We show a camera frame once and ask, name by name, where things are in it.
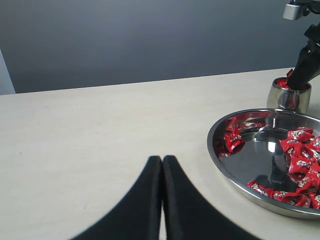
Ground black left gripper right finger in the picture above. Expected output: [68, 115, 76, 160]
[162, 155, 258, 240]

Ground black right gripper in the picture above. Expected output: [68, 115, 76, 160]
[287, 24, 320, 90]

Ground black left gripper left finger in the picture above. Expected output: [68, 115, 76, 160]
[74, 156, 163, 240]

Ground red candy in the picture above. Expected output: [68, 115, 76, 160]
[286, 69, 294, 78]
[224, 127, 245, 153]
[247, 180, 274, 198]
[275, 78, 290, 89]
[287, 127, 315, 142]

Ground small stainless steel cup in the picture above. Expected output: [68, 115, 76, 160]
[266, 77, 312, 114]

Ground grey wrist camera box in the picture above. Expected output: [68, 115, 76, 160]
[282, 0, 320, 21]

